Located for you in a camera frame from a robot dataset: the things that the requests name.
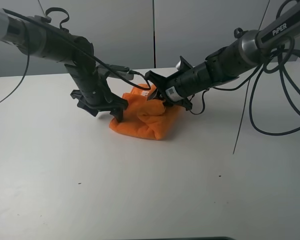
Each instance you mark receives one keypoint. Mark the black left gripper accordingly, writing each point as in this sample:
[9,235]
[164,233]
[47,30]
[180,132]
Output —
[91,95]

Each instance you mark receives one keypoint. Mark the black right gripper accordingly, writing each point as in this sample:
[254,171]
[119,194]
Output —
[180,85]

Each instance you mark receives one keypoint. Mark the orange microfibre towel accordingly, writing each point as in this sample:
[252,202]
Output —
[145,119]

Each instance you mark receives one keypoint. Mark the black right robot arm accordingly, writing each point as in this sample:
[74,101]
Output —
[250,49]

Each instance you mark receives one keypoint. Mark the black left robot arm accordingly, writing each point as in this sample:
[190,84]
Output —
[34,36]

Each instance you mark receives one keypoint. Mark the white towel label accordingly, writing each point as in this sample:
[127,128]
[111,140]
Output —
[145,93]

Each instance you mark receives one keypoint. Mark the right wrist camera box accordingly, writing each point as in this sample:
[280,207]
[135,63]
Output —
[182,66]

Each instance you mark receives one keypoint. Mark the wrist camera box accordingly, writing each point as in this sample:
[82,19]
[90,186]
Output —
[121,70]
[182,66]

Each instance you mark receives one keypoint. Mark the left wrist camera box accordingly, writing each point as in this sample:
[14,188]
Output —
[121,70]

